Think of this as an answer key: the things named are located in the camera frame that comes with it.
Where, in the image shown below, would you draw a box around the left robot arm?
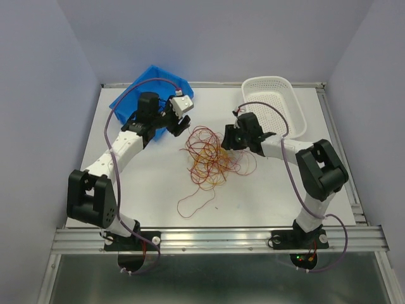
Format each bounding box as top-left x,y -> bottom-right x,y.
66,91 -> 194,250

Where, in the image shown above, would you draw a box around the aluminium front rail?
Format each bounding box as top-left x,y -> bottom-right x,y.
51,226 -> 389,255

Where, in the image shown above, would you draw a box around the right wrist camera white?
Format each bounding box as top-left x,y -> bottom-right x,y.
232,108 -> 241,117

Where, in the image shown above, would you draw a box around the white perforated basket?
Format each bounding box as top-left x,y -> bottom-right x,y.
241,76 -> 307,139

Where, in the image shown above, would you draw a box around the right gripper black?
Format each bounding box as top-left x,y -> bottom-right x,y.
220,123 -> 250,150

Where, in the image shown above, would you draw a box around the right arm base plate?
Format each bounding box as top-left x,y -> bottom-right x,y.
268,229 -> 329,250

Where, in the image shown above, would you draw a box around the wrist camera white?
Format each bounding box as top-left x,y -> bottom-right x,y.
232,108 -> 241,117
170,95 -> 194,118

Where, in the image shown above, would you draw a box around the red yellow wires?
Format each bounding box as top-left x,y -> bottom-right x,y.
176,125 -> 258,219

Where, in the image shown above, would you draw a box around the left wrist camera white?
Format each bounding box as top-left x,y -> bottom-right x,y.
170,95 -> 194,118

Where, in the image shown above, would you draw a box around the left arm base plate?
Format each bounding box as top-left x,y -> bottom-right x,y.
99,231 -> 161,252

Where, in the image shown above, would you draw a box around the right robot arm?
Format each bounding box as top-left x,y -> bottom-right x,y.
221,113 -> 349,250

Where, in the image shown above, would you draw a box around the blue plastic bin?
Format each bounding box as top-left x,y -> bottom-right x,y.
109,65 -> 194,125

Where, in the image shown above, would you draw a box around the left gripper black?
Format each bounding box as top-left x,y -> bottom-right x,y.
151,95 -> 190,137

